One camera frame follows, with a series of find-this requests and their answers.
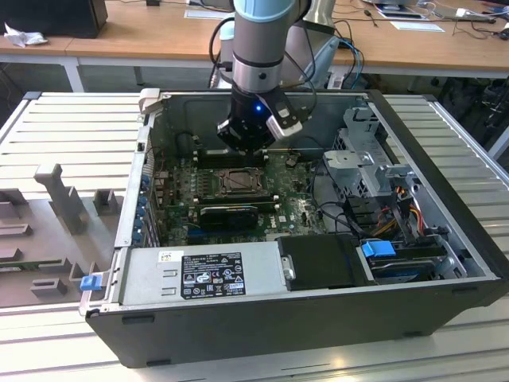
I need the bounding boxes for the silver white wrist camera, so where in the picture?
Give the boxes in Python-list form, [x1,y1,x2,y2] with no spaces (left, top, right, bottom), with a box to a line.
[265,99,305,141]

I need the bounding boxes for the hard disk blue carrier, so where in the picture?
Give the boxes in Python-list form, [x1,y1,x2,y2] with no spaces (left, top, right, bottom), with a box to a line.
[360,238,457,286]

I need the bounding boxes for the silver disk bay cage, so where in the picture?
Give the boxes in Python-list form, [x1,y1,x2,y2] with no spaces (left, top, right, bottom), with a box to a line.
[322,106,425,240]

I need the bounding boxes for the silver socket cover frame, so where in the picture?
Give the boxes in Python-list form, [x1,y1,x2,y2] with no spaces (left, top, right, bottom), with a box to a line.
[214,166,268,197]

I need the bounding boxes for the black drive cover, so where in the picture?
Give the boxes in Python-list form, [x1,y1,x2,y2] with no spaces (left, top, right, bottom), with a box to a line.
[276,233,369,292]

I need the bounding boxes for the grey power supply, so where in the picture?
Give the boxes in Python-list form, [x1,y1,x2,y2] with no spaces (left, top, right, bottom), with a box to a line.
[113,241,288,306]

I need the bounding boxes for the green ram stick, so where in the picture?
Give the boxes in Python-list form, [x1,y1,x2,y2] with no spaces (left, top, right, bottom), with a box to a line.
[0,260,64,275]

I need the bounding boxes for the green motherboard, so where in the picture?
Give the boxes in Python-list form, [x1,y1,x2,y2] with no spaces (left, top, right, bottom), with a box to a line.
[153,153,331,246]

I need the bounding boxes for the black green graphics card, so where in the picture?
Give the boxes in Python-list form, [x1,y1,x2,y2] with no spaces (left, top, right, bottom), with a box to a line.
[197,205,258,231]

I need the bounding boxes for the yellow red power wires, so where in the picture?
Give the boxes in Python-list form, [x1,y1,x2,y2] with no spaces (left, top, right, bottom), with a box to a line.
[373,186,426,238]

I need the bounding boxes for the pale blue teach pendant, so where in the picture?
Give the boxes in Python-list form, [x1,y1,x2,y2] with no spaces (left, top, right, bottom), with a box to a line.
[312,37,342,91]

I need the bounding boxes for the black camera cable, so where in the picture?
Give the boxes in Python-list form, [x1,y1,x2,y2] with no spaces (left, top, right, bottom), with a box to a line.
[209,16,236,87]

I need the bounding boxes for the white paper sheet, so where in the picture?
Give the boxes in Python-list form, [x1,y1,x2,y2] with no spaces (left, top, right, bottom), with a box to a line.
[184,9,236,21]
[390,20,445,33]

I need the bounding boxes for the crumpled white paper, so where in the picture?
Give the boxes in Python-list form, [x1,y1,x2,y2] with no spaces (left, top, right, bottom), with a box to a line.
[2,21,49,49]

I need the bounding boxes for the wooden desk white frame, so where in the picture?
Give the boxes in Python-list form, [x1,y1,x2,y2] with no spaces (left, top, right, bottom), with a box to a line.
[0,23,87,95]
[63,0,509,87]

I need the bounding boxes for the grey parts rack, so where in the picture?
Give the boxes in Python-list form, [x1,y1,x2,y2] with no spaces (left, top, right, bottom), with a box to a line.
[0,162,125,310]

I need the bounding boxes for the cpu with silver lid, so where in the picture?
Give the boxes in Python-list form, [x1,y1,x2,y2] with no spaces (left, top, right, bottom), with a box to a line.
[227,171,258,190]

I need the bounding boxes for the black box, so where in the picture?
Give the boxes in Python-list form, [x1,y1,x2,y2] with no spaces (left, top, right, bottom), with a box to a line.
[0,0,109,40]

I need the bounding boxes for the black grey pc case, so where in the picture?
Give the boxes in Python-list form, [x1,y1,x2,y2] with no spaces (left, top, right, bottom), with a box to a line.
[78,88,499,369]

